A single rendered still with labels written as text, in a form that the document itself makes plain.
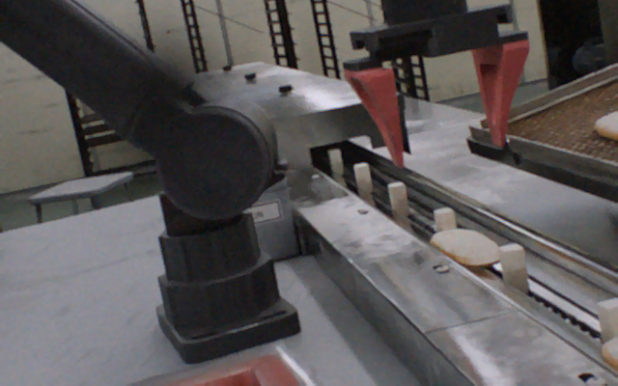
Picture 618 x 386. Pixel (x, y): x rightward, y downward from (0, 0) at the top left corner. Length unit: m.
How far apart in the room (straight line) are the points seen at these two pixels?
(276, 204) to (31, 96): 6.84
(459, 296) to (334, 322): 0.15
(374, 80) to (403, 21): 0.05
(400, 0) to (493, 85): 0.10
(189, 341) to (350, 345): 0.11
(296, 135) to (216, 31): 6.57
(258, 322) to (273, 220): 0.23
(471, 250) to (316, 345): 0.13
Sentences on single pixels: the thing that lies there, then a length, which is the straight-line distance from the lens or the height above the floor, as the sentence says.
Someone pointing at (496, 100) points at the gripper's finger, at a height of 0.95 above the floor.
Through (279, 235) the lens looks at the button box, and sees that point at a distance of 0.95.
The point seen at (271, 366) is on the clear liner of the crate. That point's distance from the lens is 0.39.
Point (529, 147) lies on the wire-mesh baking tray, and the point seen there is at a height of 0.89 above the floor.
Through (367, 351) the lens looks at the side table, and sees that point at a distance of 0.69.
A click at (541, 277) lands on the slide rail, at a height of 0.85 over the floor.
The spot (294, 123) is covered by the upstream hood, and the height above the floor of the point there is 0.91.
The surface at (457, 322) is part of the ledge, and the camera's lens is 0.59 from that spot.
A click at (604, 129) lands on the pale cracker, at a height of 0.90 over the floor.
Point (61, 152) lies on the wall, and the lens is 7.78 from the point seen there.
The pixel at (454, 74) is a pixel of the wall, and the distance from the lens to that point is 8.14.
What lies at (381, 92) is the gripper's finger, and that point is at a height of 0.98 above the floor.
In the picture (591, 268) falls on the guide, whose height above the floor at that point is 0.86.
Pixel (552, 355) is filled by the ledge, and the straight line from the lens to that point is 0.52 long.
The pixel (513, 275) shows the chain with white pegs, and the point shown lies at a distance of 0.68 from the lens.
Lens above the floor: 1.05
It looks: 10 degrees down
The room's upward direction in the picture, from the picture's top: 11 degrees counter-clockwise
